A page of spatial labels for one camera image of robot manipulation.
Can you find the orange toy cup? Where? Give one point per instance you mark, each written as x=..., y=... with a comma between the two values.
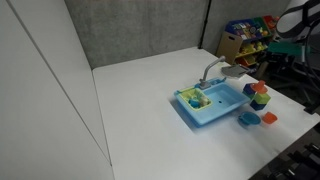
x=269, y=118

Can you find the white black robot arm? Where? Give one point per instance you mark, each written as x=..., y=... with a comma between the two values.
x=299, y=17

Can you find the small blue toy cup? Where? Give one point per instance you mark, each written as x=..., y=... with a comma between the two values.
x=194, y=103

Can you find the blue toy sink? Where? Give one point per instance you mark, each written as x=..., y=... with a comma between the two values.
x=225, y=100

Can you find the grey toy faucet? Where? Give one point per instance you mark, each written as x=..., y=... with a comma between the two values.
x=204, y=84

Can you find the purple toy block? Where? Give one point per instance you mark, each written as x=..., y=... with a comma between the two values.
x=248, y=89

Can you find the blue toy plate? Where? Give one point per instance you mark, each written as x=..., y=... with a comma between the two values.
x=249, y=118

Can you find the dark blue toy block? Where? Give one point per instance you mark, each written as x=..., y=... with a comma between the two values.
x=257, y=106

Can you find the colourful toy bin shelf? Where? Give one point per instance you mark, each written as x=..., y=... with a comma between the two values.
x=243, y=40

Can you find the orange toy plate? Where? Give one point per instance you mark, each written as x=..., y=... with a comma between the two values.
x=259, y=87

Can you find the green toy block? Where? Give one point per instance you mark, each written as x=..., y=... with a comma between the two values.
x=262, y=98

